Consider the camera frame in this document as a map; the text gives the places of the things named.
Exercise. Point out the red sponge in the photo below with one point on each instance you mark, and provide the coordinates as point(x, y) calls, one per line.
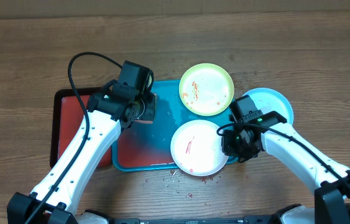
point(146, 114)

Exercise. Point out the white plate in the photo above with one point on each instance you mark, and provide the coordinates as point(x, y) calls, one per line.
point(196, 148)

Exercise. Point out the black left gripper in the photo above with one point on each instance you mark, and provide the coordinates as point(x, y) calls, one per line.
point(147, 98)

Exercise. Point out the teal plastic tray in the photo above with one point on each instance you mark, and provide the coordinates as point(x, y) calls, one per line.
point(147, 146)

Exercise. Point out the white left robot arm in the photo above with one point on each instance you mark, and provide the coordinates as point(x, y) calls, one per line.
point(55, 199)

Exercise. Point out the yellow-green plate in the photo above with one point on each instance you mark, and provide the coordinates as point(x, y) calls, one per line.
point(206, 89)

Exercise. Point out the black tray with red liquid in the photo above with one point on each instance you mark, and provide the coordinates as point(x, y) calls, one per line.
point(67, 117)

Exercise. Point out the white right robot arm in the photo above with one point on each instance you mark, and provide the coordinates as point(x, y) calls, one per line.
point(326, 179)

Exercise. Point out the light blue plate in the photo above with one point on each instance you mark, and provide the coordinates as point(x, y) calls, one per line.
point(267, 100)

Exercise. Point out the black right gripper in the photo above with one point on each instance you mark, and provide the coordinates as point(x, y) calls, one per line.
point(232, 150)

